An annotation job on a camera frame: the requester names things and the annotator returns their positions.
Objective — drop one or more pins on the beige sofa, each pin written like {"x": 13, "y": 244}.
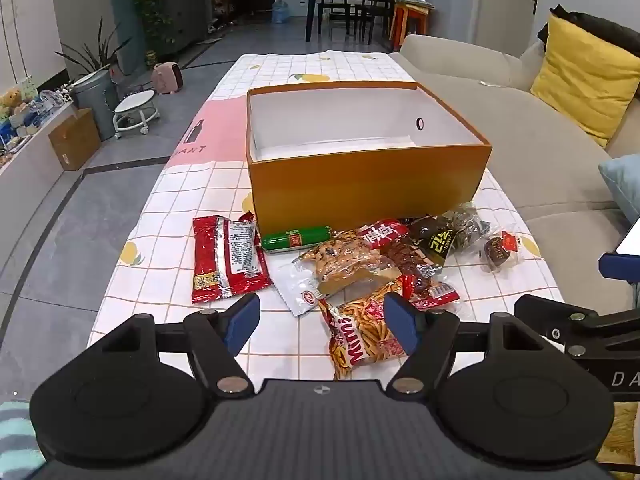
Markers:
{"x": 540, "y": 160}

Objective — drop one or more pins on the red snack packet white label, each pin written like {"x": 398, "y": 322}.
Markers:
{"x": 227, "y": 260}

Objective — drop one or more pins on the clear peanut snack packet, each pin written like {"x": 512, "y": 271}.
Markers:
{"x": 345, "y": 260}

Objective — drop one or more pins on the white plastic packet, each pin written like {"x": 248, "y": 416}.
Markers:
{"x": 297, "y": 287}

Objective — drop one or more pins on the stack of papers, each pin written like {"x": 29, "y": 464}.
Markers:
{"x": 412, "y": 1}

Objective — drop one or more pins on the small red snack packet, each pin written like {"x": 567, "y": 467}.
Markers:
{"x": 385, "y": 232}

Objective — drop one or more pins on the orange cardboard box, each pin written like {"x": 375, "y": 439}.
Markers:
{"x": 365, "y": 175}

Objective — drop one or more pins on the brown cardboard box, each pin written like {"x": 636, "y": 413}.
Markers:
{"x": 75, "y": 140}

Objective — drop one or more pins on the red brown meat packet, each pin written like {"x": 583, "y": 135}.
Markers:
{"x": 425, "y": 277}

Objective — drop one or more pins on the green ivy plant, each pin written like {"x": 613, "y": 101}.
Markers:
{"x": 150, "y": 0}

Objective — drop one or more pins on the grey trash bin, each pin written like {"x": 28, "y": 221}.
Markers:
{"x": 95, "y": 100}

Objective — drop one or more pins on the striped teal cloth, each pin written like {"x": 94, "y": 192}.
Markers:
{"x": 15, "y": 435}

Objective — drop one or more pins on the white tv cabinet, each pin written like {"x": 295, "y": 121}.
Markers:
{"x": 22, "y": 190}

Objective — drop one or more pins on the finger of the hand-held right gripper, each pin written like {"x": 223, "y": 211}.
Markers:
{"x": 620, "y": 266}
{"x": 560, "y": 317}

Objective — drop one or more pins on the green sausage stick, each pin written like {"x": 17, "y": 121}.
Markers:
{"x": 295, "y": 239}

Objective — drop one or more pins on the dark cushion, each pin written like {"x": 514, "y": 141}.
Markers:
{"x": 595, "y": 22}

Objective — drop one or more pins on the white rolling stool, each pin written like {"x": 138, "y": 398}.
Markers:
{"x": 135, "y": 107}

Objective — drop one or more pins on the light blue cushion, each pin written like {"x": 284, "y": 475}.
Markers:
{"x": 625, "y": 185}

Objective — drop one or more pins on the teddy bear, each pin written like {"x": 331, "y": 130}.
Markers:
{"x": 11, "y": 102}

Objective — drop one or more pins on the dark grey dresser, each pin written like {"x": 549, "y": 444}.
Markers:
{"x": 187, "y": 10}

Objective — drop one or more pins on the black dining chair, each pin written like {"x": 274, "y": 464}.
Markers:
{"x": 390, "y": 5}

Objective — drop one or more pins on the pile of small toys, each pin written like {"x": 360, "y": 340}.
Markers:
{"x": 42, "y": 110}

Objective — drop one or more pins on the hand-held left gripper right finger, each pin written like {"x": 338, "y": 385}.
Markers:
{"x": 400, "y": 322}

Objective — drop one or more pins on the yellow patterned cloth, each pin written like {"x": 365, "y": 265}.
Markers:
{"x": 622, "y": 435}

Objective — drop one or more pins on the yellow cushion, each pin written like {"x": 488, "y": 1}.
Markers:
{"x": 590, "y": 75}

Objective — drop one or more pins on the blue water bottle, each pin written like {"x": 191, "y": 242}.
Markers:
{"x": 281, "y": 11}

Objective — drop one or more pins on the clear brown snack packet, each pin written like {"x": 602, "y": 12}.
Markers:
{"x": 472, "y": 225}

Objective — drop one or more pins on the orange stools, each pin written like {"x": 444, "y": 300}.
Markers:
{"x": 407, "y": 22}

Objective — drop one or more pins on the dark green snack packet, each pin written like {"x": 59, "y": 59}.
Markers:
{"x": 437, "y": 240}

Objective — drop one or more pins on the pastry red label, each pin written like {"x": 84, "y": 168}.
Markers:
{"x": 502, "y": 250}

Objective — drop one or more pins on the pink space heater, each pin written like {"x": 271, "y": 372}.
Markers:
{"x": 167, "y": 78}

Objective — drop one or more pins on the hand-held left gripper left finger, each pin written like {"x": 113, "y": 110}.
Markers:
{"x": 242, "y": 325}

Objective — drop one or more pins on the long leaved potted plant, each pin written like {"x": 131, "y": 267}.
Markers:
{"x": 95, "y": 55}

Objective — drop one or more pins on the grey room door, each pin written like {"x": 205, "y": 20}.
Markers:
{"x": 505, "y": 5}

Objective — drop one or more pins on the red fried sticks packet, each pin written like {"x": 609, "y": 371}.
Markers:
{"x": 357, "y": 340}

